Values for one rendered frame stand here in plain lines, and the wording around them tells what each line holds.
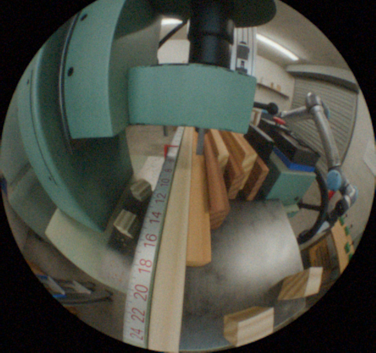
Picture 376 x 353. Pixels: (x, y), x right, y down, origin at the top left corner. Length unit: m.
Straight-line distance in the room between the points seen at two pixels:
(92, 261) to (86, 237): 0.06
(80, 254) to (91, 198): 0.15
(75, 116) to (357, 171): 3.19
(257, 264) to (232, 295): 0.05
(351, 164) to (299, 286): 2.99
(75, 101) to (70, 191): 0.12
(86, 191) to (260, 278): 0.28
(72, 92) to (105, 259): 0.27
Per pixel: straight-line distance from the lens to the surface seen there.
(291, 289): 0.18
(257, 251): 0.17
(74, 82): 0.15
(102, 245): 0.29
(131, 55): 0.15
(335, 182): 0.53
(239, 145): 0.19
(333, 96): 3.53
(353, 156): 3.11
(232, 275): 0.15
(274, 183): 0.21
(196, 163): 0.18
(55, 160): 0.18
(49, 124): 0.18
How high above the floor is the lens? 1.04
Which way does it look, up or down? 35 degrees down
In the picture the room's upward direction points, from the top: 5 degrees clockwise
